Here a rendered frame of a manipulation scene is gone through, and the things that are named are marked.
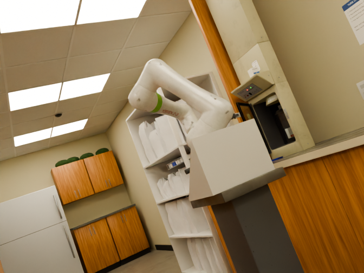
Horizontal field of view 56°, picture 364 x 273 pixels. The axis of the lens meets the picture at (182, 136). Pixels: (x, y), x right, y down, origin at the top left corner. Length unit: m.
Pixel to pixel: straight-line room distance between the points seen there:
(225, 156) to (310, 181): 0.71
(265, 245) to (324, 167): 0.60
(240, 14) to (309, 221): 1.41
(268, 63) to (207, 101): 0.88
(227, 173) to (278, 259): 0.41
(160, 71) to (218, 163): 0.60
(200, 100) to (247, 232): 0.63
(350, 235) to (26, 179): 6.21
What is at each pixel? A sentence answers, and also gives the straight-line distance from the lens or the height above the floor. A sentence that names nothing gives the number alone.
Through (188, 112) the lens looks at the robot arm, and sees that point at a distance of 2.11.
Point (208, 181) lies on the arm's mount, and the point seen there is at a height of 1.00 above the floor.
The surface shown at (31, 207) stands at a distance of 6.55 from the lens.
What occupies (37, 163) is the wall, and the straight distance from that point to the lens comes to 7.35.
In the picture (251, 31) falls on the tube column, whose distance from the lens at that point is 2.46.
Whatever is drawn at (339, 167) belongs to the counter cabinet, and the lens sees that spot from 1.84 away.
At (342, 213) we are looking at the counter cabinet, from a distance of 1.95.
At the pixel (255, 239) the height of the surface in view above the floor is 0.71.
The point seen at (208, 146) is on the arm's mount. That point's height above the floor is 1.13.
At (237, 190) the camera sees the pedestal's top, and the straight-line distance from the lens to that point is 1.38.
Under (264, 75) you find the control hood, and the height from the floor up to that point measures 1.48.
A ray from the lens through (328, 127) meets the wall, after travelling 2.73.
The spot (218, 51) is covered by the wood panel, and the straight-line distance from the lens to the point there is 2.71.
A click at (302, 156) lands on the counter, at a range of 1.93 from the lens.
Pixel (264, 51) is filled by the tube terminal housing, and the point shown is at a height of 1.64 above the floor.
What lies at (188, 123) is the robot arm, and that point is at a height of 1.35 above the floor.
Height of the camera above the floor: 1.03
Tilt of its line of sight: 7 degrees up
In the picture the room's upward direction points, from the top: 21 degrees counter-clockwise
